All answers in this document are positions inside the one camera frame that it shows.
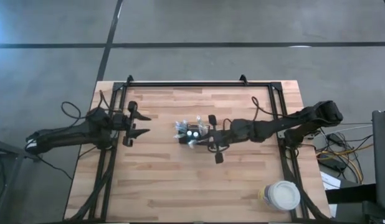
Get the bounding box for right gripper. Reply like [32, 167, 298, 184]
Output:
[197, 114, 234, 165]

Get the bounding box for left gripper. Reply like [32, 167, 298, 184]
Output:
[113, 101, 152, 147]

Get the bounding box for white lidded tub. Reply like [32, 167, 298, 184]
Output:
[257, 180, 302, 212]

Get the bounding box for black power brick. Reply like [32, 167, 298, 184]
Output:
[318, 157, 348, 172]

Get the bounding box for white paper sheet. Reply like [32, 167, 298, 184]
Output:
[320, 170, 342, 191]

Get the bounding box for dark metal stand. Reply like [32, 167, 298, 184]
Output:
[0, 136, 43, 224]

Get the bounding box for black equipment case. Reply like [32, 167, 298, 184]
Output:
[371, 110, 385, 203]

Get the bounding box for black wire basket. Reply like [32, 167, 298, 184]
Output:
[178, 124, 209, 146]

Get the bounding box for black aluminium table frame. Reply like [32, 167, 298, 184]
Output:
[66, 74, 330, 223]

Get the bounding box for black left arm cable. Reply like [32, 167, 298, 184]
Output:
[60, 101, 97, 121]

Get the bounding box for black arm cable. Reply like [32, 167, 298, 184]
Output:
[250, 95, 281, 119]
[60, 101, 97, 121]

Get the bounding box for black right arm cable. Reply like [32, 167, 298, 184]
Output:
[250, 95, 281, 119]

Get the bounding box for black floor cable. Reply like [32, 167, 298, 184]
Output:
[35, 154, 74, 180]

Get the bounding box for yellow floor cable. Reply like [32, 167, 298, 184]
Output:
[315, 142, 374, 185]

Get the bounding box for white floor cable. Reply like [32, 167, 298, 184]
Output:
[312, 124, 373, 135]

